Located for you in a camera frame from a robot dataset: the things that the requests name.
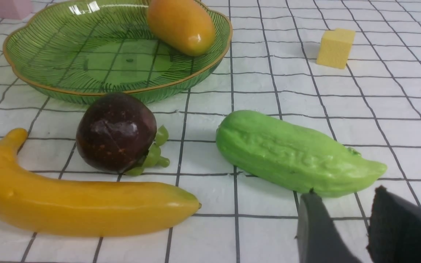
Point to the green glass plate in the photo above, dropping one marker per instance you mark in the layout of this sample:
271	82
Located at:
78	51

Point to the green toy cucumber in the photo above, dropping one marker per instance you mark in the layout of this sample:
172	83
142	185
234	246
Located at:
294	157

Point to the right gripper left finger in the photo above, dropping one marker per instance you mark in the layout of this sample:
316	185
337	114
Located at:
318	240

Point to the orange toy mango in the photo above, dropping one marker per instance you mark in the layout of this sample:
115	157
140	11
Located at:
183	24

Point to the pink foam cube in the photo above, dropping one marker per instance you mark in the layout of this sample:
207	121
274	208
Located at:
15	9

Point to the yellow toy banana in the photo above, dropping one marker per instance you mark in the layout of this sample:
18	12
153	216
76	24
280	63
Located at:
36	203

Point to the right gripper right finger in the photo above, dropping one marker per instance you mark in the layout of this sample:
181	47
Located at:
394	232

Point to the dark purple mangosteen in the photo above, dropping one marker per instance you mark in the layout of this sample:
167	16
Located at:
119	134

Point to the yellow foam cube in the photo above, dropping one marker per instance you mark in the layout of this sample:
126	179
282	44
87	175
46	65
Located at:
335	48

